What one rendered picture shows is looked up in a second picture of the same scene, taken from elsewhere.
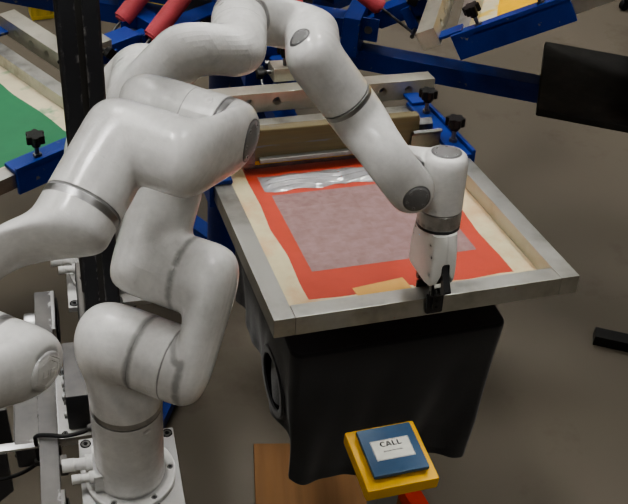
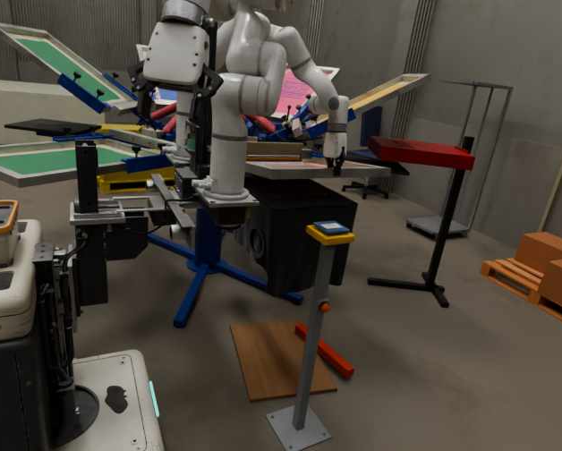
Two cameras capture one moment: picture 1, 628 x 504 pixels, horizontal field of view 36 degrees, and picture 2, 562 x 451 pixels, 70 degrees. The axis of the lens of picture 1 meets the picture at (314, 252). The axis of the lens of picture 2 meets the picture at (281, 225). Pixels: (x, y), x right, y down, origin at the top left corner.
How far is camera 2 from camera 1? 89 cm
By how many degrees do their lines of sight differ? 21
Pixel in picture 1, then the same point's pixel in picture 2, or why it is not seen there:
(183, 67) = not seen: hidden behind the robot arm
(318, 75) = (293, 41)
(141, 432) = (241, 144)
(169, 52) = (231, 24)
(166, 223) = (254, 33)
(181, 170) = not seen: outside the picture
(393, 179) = (325, 91)
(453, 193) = (344, 111)
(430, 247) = (336, 138)
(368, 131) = (312, 71)
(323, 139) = (266, 149)
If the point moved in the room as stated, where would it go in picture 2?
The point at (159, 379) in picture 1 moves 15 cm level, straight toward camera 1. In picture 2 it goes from (259, 90) to (280, 96)
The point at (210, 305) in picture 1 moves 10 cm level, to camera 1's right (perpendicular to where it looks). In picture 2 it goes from (280, 59) to (319, 64)
